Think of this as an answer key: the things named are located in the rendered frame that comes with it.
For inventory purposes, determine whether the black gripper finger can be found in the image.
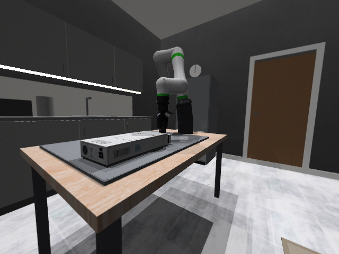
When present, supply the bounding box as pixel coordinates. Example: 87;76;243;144
163;115;168;133
156;113;164;133

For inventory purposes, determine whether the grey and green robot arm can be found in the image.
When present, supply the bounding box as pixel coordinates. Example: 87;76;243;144
153;47;192;104

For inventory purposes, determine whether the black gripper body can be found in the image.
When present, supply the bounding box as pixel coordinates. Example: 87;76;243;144
158;104;168;119

